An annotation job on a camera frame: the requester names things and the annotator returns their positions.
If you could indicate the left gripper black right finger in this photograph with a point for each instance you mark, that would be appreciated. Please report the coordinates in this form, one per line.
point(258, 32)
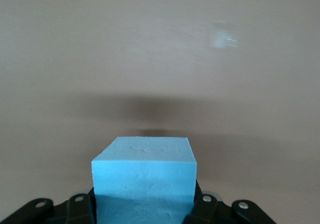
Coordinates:
point(210, 209)

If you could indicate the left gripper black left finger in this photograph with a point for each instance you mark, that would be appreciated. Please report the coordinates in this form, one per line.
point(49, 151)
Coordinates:
point(75, 209)

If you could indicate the light blue foam block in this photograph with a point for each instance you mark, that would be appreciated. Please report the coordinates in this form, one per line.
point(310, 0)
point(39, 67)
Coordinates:
point(143, 179)

